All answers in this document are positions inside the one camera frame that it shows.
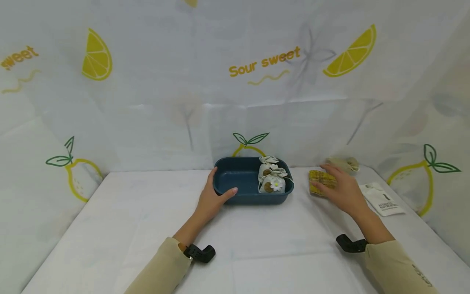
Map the person's right hand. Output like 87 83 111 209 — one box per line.
312 164 370 217

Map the person's left hand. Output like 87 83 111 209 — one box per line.
194 167 239 223

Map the yellow woven pouch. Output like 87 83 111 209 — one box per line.
308 169 337 198

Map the dark blue plastic tray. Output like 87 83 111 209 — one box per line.
213 156 295 205

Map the person's right forearm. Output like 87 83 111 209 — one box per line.
352 205 441 294

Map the person's left forearm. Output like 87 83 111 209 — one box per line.
124 209 217 294

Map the white sachet with daisy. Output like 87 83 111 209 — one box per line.
258 173 287 194

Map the white flat packet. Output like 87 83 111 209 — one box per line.
359 182 406 217

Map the black wrist band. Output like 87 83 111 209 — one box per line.
335 234 368 253
183 244 217 263

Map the beige drawstring pouch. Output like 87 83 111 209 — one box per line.
326 157 360 175

